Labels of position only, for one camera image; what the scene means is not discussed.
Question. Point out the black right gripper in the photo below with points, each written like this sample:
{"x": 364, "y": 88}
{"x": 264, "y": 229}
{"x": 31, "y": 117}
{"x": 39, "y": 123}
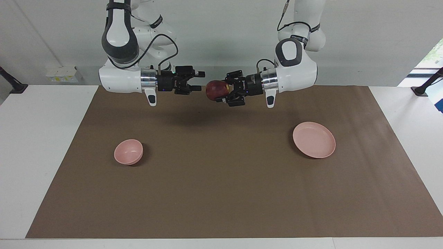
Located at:
{"x": 168, "y": 83}

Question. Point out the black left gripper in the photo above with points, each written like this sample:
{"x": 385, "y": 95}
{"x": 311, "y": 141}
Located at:
{"x": 251, "y": 86}

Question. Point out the dark red apple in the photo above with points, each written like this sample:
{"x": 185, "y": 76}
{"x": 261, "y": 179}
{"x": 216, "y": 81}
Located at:
{"x": 216, "y": 90}

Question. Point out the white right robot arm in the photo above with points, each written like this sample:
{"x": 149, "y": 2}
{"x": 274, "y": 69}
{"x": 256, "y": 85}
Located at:
{"x": 119, "y": 81}

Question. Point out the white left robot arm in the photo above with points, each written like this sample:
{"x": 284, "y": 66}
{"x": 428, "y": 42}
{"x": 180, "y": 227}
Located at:
{"x": 297, "y": 72}

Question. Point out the pink bowl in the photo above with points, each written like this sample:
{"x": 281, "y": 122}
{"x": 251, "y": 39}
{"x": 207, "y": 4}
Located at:
{"x": 128, "y": 152}

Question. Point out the pink plate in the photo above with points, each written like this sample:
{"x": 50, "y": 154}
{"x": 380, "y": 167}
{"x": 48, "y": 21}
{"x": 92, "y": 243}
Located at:
{"x": 314, "y": 140}

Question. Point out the brown table mat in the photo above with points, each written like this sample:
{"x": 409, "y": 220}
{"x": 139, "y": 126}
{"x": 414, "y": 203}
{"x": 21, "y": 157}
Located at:
{"x": 221, "y": 180}

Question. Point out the blue object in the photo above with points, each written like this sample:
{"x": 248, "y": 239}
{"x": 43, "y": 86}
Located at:
{"x": 440, "y": 105}

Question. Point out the white wall socket strip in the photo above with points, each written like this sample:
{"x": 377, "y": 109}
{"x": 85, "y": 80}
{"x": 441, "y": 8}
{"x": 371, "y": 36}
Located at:
{"x": 62, "y": 74}

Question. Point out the black camera stand clamp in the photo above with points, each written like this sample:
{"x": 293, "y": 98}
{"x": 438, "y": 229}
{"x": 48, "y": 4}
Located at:
{"x": 420, "y": 91}
{"x": 17, "y": 88}

